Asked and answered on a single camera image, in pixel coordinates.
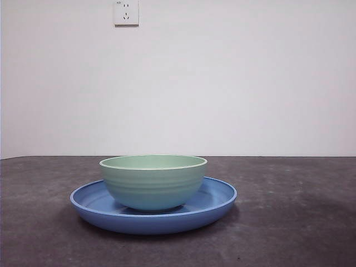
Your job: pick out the blue round plate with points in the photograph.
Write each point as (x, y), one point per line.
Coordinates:
(153, 224)

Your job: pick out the green ribbed bowl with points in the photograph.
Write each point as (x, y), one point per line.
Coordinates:
(153, 189)

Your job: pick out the white wall socket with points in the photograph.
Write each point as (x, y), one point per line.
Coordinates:
(126, 15)

